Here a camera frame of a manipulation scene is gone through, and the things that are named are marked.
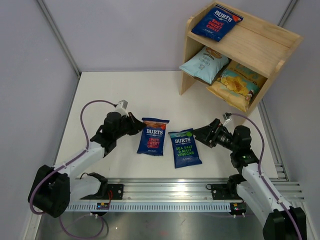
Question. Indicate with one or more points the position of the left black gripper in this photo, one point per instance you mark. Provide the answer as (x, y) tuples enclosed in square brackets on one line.
[(136, 125)]

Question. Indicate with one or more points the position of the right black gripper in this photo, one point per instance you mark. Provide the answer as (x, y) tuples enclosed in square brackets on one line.
[(205, 135)]

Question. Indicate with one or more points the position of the blue spicy chilli bag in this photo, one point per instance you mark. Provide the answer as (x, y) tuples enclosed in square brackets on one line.
[(153, 137), (217, 23)]

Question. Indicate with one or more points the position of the tan salt vinegar chips bag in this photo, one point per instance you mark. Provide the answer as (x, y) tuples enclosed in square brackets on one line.
[(237, 85)]

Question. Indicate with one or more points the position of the light blue cassava chips bag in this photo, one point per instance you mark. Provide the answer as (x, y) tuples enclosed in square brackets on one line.
[(205, 65)]

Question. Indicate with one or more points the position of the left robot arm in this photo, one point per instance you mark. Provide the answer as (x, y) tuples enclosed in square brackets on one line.
[(54, 187)]

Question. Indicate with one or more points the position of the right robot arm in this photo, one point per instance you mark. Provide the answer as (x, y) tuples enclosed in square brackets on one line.
[(279, 219)]

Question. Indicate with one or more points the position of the wooden two-tier shelf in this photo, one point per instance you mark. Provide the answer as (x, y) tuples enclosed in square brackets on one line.
[(255, 43)]

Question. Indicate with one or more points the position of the blue sea salt vinegar bag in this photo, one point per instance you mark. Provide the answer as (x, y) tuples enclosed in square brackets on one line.
[(185, 151)]

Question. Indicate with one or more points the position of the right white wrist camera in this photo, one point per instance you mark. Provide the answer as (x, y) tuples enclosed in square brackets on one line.
[(227, 119)]

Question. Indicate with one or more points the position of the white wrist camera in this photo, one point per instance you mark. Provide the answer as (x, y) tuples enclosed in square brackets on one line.
[(121, 108), (227, 119)]

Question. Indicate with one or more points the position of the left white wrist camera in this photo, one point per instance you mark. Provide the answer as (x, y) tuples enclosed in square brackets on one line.
[(121, 108)]

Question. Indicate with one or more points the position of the right black base bracket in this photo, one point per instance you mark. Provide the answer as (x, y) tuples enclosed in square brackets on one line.
[(220, 191)]

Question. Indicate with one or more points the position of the black base bracket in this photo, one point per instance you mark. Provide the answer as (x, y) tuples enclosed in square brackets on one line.
[(220, 191), (113, 191)]

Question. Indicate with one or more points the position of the aluminium mounting rail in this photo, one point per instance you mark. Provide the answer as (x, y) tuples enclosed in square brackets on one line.
[(171, 190)]

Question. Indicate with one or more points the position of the left black base bracket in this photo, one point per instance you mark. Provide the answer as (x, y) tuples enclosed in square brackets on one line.
[(113, 191)]

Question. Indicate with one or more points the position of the white slotted cable duct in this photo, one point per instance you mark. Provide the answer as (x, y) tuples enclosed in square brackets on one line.
[(150, 207)]

